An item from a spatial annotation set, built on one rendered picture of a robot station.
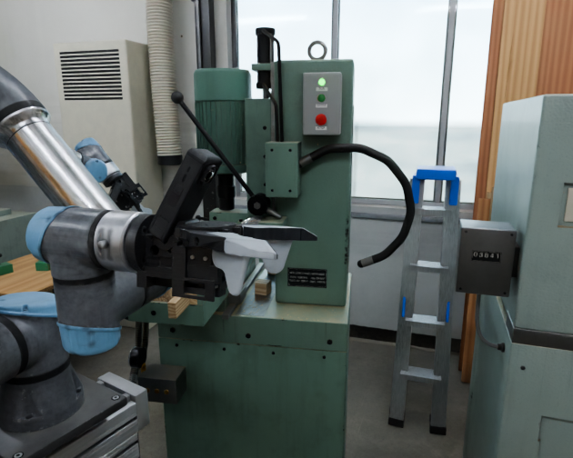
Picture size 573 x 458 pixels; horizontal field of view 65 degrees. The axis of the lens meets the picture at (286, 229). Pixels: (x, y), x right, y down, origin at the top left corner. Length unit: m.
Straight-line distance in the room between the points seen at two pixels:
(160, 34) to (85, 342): 2.46
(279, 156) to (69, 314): 0.77
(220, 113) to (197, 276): 0.92
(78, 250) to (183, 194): 0.15
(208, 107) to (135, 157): 1.55
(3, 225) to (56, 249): 2.94
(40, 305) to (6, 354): 0.10
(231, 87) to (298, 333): 0.74
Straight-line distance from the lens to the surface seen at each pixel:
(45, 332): 0.93
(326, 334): 1.34
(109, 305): 0.64
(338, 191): 1.32
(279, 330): 1.35
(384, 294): 2.84
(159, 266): 0.55
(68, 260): 0.61
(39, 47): 3.74
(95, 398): 1.04
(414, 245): 2.05
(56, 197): 0.78
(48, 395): 0.98
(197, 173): 0.51
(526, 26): 2.57
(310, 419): 1.49
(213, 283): 0.50
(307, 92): 1.25
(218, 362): 1.45
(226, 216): 1.47
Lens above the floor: 1.36
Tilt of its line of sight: 14 degrees down
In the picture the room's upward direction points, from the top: straight up
